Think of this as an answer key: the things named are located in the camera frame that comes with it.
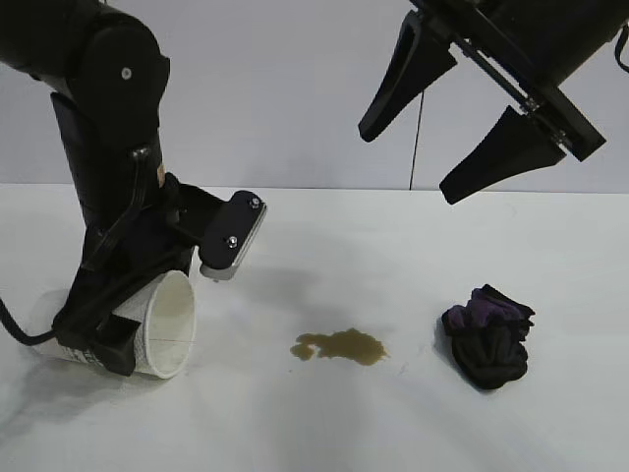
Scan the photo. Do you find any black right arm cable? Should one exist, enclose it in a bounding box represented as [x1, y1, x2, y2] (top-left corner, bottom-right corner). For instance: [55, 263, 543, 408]
[611, 24, 629, 75]

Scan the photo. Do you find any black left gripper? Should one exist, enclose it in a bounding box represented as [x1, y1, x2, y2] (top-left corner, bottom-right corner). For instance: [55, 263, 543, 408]
[51, 92, 193, 378]

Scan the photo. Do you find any black purple cloth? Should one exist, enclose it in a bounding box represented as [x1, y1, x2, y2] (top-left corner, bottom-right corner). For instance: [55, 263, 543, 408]
[440, 283, 537, 392]

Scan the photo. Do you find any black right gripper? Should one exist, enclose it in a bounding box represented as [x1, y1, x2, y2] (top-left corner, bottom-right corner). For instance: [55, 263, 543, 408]
[358, 0, 623, 206]

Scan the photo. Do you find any thin black wrist camera cable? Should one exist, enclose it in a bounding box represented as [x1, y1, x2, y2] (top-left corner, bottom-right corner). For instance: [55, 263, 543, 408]
[81, 145, 151, 271]

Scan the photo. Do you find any brown coffee spill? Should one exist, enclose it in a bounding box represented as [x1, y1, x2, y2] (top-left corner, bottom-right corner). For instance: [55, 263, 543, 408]
[289, 327, 393, 369]

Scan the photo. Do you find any white paper coffee cup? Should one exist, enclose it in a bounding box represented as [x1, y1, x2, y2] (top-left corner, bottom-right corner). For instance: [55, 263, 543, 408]
[24, 270, 198, 380]

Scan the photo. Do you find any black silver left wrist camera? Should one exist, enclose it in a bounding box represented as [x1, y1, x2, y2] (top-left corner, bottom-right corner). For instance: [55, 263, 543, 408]
[171, 182, 269, 284]

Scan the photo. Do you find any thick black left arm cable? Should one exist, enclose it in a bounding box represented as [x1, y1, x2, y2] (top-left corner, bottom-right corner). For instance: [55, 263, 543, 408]
[0, 294, 60, 345]

